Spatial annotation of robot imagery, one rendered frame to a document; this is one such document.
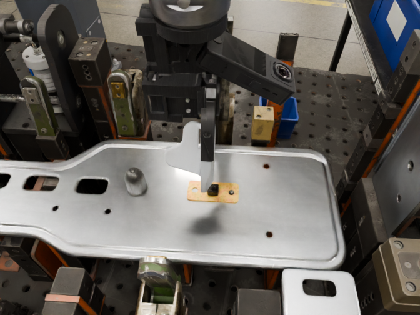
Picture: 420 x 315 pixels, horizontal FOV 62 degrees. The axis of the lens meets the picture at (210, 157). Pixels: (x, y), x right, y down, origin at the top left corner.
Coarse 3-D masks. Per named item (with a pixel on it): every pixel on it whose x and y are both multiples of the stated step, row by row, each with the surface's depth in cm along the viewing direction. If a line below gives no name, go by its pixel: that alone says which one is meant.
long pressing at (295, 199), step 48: (96, 144) 63; (144, 144) 63; (0, 192) 57; (48, 192) 57; (240, 192) 57; (288, 192) 57; (48, 240) 52; (96, 240) 52; (144, 240) 52; (192, 240) 52; (240, 240) 52; (288, 240) 52; (336, 240) 52
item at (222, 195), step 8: (192, 184) 58; (200, 184) 58; (216, 184) 57; (224, 184) 58; (232, 184) 58; (192, 192) 57; (200, 192) 57; (208, 192) 56; (216, 192) 56; (224, 192) 57; (192, 200) 56; (200, 200) 56; (208, 200) 56; (216, 200) 56; (224, 200) 56; (232, 200) 56
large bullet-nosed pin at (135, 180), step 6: (132, 168) 54; (138, 168) 55; (126, 174) 54; (132, 174) 54; (138, 174) 54; (126, 180) 54; (132, 180) 54; (138, 180) 54; (144, 180) 56; (132, 186) 55; (138, 186) 55; (144, 186) 56; (132, 192) 56; (138, 192) 56; (144, 192) 57
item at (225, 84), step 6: (228, 18) 51; (228, 24) 50; (228, 30) 49; (222, 78) 57; (222, 84) 58; (228, 84) 57; (222, 90) 59; (228, 90) 58; (228, 96) 58; (228, 102) 59; (228, 108) 60
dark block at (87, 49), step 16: (80, 48) 62; (96, 48) 62; (80, 64) 61; (96, 64) 61; (80, 80) 64; (96, 80) 64; (96, 96) 67; (96, 112) 71; (112, 112) 72; (112, 128) 74
